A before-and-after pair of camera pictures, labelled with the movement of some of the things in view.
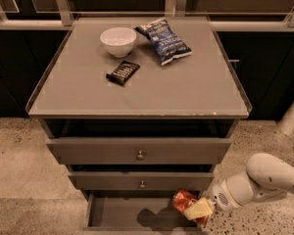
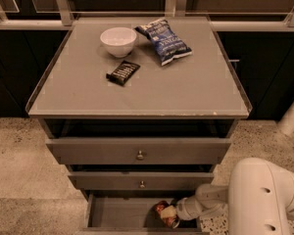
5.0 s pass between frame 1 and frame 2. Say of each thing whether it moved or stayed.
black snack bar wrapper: stayed
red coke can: moved
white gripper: moved
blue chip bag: stayed
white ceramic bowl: stayed
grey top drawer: stayed
